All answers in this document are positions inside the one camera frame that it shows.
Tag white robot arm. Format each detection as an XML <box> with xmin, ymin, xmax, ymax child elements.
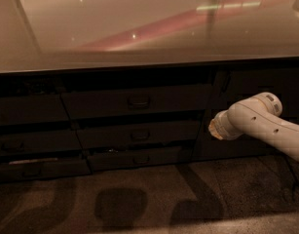
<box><xmin>208</xmin><ymin>92</ymin><xmax>299</xmax><ymax>162</ymax></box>

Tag dark drawer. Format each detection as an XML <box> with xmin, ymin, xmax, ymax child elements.
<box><xmin>0</xmin><ymin>130</ymin><xmax>81</xmax><ymax>157</ymax></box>
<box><xmin>0</xmin><ymin>95</ymin><xmax>68</xmax><ymax>126</ymax></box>
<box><xmin>61</xmin><ymin>84</ymin><xmax>212</xmax><ymax>119</ymax></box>
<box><xmin>87</xmin><ymin>146</ymin><xmax>192</xmax><ymax>172</ymax></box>
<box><xmin>0</xmin><ymin>157</ymin><xmax>91</xmax><ymax>183</ymax></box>
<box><xmin>77</xmin><ymin>121</ymin><xmax>200</xmax><ymax>149</ymax></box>

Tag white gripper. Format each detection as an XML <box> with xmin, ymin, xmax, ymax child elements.
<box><xmin>208</xmin><ymin>110</ymin><xmax>243</xmax><ymax>140</ymax></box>

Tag dark cabinet door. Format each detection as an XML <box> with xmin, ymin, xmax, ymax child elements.
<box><xmin>193</xmin><ymin>68</ymin><xmax>299</xmax><ymax>161</ymax></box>

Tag dark metal stand legs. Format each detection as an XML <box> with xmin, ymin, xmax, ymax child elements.
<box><xmin>281</xmin><ymin>154</ymin><xmax>299</xmax><ymax>192</ymax></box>

